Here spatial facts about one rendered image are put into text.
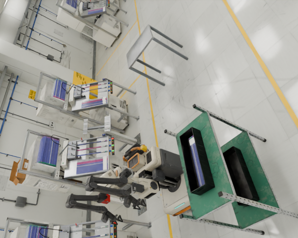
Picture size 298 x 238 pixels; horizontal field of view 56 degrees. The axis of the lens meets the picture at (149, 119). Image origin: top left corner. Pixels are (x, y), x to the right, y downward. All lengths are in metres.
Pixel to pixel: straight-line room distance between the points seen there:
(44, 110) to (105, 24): 3.74
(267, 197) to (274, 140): 0.76
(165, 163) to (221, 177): 1.22
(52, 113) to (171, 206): 3.00
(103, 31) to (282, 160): 6.50
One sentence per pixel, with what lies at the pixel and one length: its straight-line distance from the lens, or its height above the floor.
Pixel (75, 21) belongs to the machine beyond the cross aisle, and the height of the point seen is 1.27.
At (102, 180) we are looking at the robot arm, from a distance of 2.80.
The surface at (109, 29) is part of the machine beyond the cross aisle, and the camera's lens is 8.49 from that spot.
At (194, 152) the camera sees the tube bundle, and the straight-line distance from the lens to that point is 2.54.
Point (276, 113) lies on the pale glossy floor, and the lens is 3.41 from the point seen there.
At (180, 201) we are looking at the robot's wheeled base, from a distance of 3.63.
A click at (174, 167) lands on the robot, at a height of 0.49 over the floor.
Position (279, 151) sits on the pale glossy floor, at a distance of 3.24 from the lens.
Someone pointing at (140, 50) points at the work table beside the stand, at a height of 0.80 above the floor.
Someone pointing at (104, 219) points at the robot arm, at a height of 1.20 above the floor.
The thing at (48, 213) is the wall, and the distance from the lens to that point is 6.01.
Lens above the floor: 2.67
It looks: 30 degrees down
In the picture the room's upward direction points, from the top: 68 degrees counter-clockwise
